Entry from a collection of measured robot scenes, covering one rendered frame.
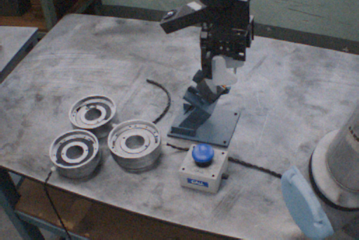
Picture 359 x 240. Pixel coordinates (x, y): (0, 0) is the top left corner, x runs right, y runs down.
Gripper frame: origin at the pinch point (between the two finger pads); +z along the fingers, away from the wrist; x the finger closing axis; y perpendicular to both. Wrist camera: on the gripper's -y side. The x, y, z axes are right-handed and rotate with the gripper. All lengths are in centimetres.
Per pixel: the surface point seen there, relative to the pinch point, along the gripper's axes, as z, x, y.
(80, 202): 37, -12, -33
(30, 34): 24, 39, -80
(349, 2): 57, 148, 29
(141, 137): 9.3, -8.9, -12.5
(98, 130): 8.8, -10.0, -21.7
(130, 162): 9.1, -15.9, -11.7
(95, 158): 8.6, -17.4, -18.6
